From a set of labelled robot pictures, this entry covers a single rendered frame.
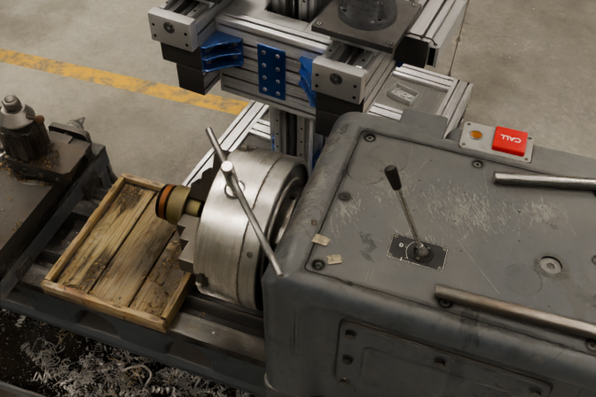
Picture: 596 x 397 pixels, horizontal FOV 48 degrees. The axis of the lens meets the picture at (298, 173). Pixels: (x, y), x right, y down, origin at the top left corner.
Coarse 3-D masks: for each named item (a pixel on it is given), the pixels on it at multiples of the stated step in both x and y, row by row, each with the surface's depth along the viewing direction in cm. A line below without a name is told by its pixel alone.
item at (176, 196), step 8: (168, 184) 139; (160, 192) 137; (168, 192) 136; (176, 192) 136; (184, 192) 136; (160, 200) 136; (168, 200) 136; (176, 200) 135; (184, 200) 134; (192, 200) 136; (200, 200) 136; (160, 208) 136; (168, 208) 135; (176, 208) 135; (184, 208) 135; (192, 208) 135; (200, 208) 141; (160, 216) 138; (168, 216) 136; (176, 216) 135; (176, 224) 137
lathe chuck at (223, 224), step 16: (240, 160) 126; (256, 160) 127; (272, 160) 127; (240, 176) 123; (256, 176) 123; (208, 192) 122; (224, 192) 122; (256, 192) 121; (208, 208) 121; (224, 208) 121; (240, 208) 120; (208, 224) 121; (224, 224) 120; (240, 224) 120; (208, 240) 121; (224, 240) 120; (240, 240) 119; (208, 256) 122; (224, 256) 121; (208, 272) 124; (224, 272) 122; (208, 288) 127; (224, 288) 125; (240, 304) 129
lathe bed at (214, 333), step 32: (96, 192) 171; (64, 224) 171; (32, 288) 152; (192, 288) 164; (64, 320) 162; (96, 320) 162; (192, 320) 145; (224, 320) 148; (256, 320) 146; (160, 352) 156; (192, 352) 156; (224, 352) 141; (256, 352) 140; (224, 384) 153; (256, 384) 150
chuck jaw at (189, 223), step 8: (184, 216) 134; (192, 216) 134; (184, 224) 133; (192, 224) 133; (184, 232) 132; (192, 232) 132; (184, 240) 131; (192, 240) 130; (184, 248) 129; (192, 248) 129; (184, 256) 128; (192, 256) 128; (184, 264) 128; (192, 264) 127; (192, 272) 129; (200, 280) 127
